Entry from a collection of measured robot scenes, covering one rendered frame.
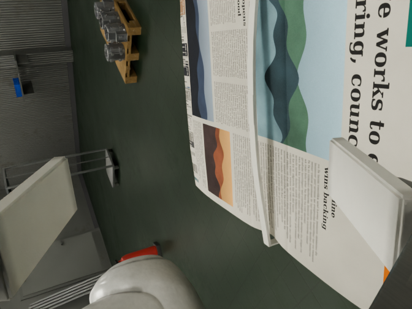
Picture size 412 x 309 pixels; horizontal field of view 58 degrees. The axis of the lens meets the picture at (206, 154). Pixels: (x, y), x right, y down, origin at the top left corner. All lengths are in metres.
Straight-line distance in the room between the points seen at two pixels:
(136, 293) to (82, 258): 9.98
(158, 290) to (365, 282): 0.30
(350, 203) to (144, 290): 0.40
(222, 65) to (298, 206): 0.17
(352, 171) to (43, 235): 0.13
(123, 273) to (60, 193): 0.38
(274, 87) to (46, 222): 0.23
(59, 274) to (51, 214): 10.20
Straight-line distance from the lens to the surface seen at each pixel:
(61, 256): 10.59
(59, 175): 0.18
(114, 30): 4.13
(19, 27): 8.86
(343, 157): 0.17
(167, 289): 0.54
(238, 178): 0.42
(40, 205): 0.17
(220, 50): 0.41
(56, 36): 9.03
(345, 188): 0.17
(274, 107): 0.34
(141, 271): 0.55
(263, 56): 0.35
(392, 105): 0.25
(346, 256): 0.31
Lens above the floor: 1.26
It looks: 25 degrees down
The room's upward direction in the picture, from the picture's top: 103 degrees counter-clockwise
